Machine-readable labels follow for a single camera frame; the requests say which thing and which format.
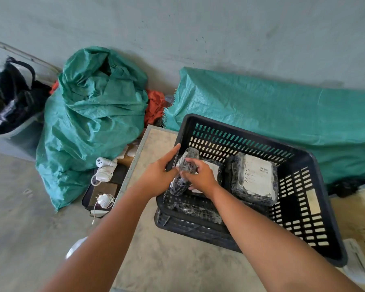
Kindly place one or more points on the person's left hand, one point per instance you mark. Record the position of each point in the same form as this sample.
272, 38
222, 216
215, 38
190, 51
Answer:
154, 177

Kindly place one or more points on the person's right hand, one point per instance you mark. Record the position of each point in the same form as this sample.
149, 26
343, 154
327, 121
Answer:
203, 179

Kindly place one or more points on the person's left thumb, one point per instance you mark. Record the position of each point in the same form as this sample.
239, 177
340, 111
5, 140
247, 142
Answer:
173, 171

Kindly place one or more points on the person's right thumb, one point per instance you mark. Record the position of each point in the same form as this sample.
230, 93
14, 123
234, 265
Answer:
187, 178

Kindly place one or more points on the black grey parcel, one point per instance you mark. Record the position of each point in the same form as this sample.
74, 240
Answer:
200, 211
188, 155

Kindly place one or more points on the person's left forearm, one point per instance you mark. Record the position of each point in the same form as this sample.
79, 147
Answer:
103, 240

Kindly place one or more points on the person's right forearm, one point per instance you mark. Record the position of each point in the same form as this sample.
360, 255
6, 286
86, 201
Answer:
270, 249

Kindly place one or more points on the flat wrapped parcel white label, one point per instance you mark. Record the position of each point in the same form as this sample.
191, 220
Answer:
216, 168

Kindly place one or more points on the orange cloth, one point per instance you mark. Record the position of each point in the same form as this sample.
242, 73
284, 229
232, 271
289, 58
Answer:
155, 106

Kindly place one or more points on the black tray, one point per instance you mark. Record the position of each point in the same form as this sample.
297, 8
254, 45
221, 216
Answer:
106, 190

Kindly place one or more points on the large wrapped parcel white label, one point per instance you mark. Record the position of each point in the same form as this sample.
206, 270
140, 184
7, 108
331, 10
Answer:
257, 179

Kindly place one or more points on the bulging green woven sack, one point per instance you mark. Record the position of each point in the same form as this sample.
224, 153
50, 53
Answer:
94, 118

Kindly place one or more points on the flat green woven sack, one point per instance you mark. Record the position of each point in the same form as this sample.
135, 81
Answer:
276, 118

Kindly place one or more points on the black plastic slotted crate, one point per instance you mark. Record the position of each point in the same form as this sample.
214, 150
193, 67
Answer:
298, 167

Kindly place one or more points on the white plastic object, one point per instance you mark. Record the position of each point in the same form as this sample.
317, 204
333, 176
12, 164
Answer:
76, 246

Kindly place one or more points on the grey plastic tub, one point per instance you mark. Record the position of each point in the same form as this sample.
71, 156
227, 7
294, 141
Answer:
21, 139

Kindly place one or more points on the black plastic bag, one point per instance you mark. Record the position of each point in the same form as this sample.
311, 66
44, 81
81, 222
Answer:
343, 186

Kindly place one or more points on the white printed paper sheets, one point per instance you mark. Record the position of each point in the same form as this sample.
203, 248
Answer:
360, 264

